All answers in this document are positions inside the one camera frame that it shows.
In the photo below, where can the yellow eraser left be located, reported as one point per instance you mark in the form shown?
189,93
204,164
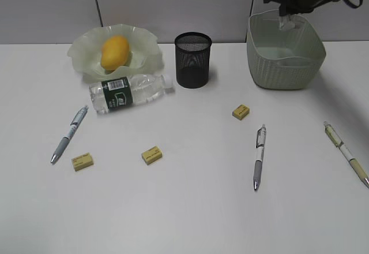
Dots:
82,162

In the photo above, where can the yellow eraser right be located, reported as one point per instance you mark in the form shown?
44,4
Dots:
241,111

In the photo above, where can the yellow eraser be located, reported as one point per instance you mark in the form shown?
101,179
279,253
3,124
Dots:
82,162
241,111
151,155

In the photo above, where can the yellow mango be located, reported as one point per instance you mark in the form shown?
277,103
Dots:
114,53

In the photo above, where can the black mesh pen holder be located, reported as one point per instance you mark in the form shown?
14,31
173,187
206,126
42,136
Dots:
192,57

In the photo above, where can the grey grip ballpoint pen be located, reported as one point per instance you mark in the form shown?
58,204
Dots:
260,147

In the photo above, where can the pale green wavy glass plate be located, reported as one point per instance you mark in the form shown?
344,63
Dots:
145,55

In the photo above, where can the clear water bottle green label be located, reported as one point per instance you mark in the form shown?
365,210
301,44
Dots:
112,95

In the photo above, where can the waste paper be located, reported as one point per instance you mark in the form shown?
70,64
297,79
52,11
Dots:
287,22

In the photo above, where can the beige grip ballpoint pen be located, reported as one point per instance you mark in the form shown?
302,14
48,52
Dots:
338,143

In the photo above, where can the pale green woven basket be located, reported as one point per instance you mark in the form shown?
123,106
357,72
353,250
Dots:
283,60

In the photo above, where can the yellow eraser middle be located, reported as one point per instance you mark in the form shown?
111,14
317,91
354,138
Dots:
151,155

